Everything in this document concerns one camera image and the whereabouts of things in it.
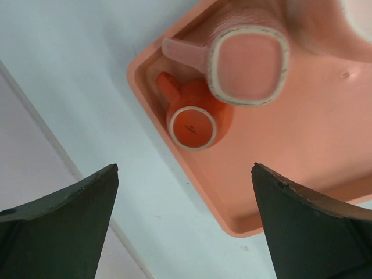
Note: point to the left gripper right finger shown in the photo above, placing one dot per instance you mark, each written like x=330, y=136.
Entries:
x=309, y=234

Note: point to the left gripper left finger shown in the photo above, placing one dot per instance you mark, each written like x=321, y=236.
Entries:
x=60, y=235

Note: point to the orange mug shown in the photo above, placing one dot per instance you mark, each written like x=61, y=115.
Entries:
x=195, y=119

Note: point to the small pink mug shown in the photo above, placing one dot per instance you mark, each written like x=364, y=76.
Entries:
x=243, y=52

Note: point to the large peach mug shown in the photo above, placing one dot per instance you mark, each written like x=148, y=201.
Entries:
x=335, y=28

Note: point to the salmon plastic tray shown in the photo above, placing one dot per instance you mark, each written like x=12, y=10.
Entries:
x=317, y=133

